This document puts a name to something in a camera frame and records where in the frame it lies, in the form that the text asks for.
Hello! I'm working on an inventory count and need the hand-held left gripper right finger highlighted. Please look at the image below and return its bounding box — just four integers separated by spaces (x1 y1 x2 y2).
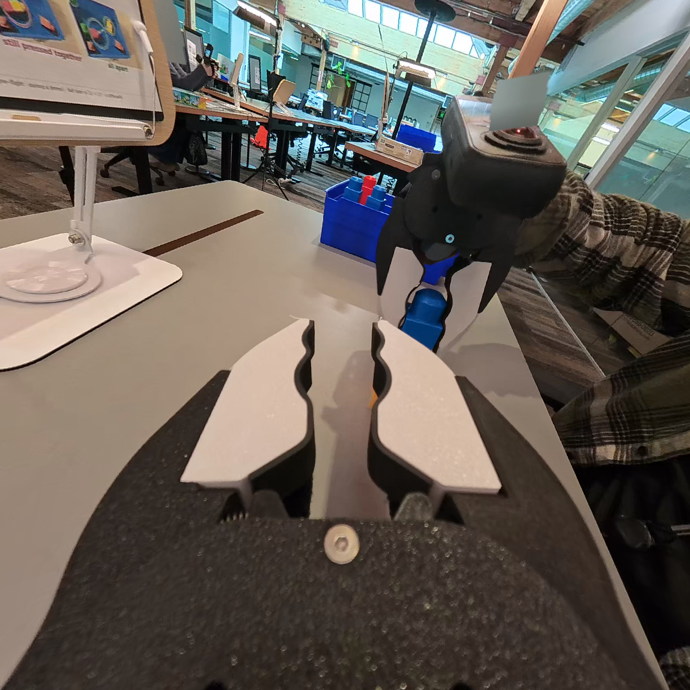
367 320 503 510

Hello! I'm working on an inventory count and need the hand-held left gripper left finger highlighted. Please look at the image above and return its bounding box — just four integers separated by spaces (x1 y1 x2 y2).
180 318 316 506

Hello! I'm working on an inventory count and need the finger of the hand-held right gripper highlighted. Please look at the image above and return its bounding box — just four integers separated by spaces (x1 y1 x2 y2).
379 247 428 330
436 256 491 354

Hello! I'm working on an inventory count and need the blue mega block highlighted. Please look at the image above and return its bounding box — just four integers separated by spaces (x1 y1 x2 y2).
400 288 449 352

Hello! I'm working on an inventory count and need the blue plastic bin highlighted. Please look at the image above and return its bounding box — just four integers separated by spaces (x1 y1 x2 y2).
320 178 460 285

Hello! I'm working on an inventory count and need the pile of mega blocks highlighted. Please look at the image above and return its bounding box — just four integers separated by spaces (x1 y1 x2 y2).
344 175 394 218

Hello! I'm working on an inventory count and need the blue crate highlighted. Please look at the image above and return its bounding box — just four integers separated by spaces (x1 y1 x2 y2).
396 123 438 154

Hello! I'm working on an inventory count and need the cardboard box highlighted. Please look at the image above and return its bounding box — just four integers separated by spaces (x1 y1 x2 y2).
376 135 425 168

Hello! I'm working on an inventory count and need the small wooden table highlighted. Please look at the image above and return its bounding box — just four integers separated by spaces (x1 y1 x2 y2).
345 141 432 181

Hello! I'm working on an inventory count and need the wooden pillar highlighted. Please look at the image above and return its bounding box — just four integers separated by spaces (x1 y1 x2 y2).
507 0 570 82

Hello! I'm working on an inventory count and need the flat cardboard sheet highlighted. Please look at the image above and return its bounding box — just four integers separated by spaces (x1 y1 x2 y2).
593 307 672 357

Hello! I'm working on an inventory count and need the white tablet stand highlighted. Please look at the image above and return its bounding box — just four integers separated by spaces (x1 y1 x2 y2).
0 144 183 372

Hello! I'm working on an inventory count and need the black tripod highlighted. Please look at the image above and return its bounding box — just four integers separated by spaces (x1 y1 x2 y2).
241 70 304 190

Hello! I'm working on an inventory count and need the long wooden desk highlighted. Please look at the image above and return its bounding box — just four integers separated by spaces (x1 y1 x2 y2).
172 86 378 184

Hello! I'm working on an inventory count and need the overhead light panel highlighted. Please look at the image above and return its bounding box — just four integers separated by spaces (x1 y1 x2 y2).
234 3 281 28

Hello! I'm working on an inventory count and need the black monitor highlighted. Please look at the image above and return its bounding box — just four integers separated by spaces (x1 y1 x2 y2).
183 26 207 68

